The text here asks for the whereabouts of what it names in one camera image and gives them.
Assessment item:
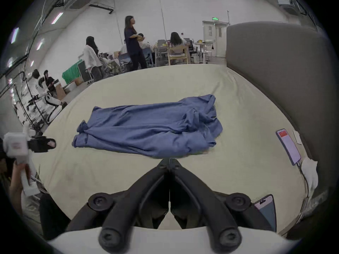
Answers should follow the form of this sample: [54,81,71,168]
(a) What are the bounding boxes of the bed with beige sheet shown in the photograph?
[31,63,313,238]

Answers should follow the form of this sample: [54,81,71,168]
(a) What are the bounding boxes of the phone with dark screen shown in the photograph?
[254,194,277,233]

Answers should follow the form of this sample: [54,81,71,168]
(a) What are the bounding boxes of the white double door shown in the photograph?
[202,20,229,58]

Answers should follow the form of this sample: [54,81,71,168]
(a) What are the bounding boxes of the brown carton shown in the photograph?
[54,83,67,101]

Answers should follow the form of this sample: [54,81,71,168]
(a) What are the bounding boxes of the wooden chair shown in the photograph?
[167,45,192,65]

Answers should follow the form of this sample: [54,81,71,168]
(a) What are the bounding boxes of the grey padded headboard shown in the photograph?
[225,21,337,223]

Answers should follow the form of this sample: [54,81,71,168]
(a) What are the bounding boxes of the round white table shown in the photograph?
[194,42,214,64]

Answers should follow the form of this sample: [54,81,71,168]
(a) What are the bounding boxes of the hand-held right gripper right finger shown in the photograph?
[170,159,274,252]

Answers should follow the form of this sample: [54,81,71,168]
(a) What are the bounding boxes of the white robot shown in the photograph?
[26,77,68,125]

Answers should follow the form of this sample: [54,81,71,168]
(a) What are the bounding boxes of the group of people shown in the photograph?
[31,69,62,90]

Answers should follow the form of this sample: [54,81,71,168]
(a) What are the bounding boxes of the thin charging cable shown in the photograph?
[298,162,311,217]

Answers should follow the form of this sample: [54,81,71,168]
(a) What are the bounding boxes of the person's legs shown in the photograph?
[39,193,72,241]

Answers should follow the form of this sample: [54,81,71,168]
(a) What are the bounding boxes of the person's left forearm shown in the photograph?
[10,193,27,217]

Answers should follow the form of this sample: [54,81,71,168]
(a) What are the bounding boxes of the blue shirt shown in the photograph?
[72,94,224,159]

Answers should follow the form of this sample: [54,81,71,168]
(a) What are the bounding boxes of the white crumpled cloth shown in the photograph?
[301,157,319,190]

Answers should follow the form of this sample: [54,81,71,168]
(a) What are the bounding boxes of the table with green cloth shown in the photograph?
[62,60,86,84]

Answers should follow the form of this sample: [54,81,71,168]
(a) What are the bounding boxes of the person's left hand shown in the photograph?
[10,162,32,195]

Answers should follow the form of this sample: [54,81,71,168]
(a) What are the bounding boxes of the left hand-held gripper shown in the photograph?
[3,126,57,197]

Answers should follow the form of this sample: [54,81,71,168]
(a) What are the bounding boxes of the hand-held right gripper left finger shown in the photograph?
[66,159,170,252]

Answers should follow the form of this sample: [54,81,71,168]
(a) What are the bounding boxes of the phone with red label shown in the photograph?
[275,128,302,166]

